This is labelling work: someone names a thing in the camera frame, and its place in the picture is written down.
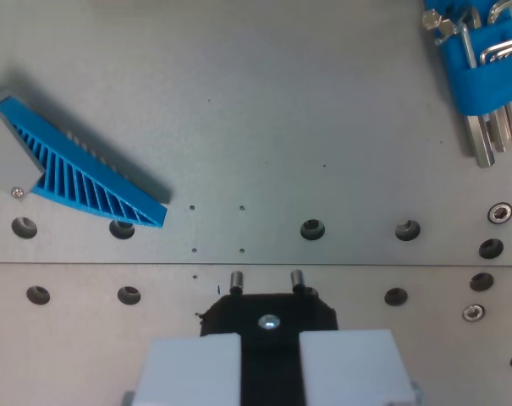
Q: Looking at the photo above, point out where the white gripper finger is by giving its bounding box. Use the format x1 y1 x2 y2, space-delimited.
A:
132 332 243 406
298 328 418 406

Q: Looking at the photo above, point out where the black two-pin power plug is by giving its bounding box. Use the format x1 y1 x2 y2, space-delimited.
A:
198 269 339 406

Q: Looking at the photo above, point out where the silver countersunk table screw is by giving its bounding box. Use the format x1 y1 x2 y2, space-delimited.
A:
462 304 486 323

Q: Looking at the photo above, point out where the blue ribbed wedge part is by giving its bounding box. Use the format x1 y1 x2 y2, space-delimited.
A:
0 95 173 230

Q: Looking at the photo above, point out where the large silver hex key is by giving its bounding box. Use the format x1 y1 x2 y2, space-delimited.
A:
459 23 494 170

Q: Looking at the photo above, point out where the grey plastic housing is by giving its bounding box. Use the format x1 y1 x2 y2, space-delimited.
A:
0 88 47 200

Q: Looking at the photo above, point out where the blue hex key holder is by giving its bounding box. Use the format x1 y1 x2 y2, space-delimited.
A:
422 0 512 118

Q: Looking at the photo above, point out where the silver hex key short end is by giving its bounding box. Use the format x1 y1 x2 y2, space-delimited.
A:
433 19 459 46
421 9 443 31

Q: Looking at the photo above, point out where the small bent silver hex key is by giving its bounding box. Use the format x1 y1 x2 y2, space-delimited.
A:
487 0 512 25
479 37 512 65

